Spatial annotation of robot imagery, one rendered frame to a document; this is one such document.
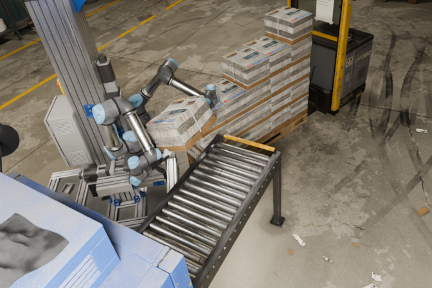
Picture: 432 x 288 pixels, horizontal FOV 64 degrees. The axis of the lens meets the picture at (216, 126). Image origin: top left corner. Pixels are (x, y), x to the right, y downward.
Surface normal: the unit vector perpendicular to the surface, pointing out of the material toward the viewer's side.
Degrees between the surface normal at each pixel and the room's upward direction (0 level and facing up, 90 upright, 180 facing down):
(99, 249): 90
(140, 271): 0
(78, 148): 90
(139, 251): 0
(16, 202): 0
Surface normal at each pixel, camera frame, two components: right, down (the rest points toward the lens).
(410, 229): -0.11, -0.79
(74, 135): 0.12, 0.60
